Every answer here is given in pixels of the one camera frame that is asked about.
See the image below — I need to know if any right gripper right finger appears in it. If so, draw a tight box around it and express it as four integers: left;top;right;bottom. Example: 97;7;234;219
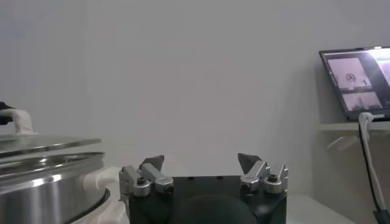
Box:
237;152;289;195

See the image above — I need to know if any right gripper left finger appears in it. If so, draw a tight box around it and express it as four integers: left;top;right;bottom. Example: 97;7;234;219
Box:
118;154;175;198

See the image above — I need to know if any round glass lid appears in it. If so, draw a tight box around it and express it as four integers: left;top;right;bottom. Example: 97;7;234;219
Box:
0;108;102;159

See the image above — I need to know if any perforated steel steamer basket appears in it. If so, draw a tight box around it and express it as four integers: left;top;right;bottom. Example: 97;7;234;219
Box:
0;152;106;224

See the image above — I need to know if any black pole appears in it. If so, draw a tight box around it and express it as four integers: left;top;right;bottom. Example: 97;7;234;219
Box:
373;209;390;224

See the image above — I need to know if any grey open laptop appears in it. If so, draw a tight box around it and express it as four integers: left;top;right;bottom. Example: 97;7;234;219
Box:
319;46;390;122

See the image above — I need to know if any white laptop cable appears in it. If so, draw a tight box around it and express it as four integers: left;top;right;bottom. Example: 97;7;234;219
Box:
358;111;388;211

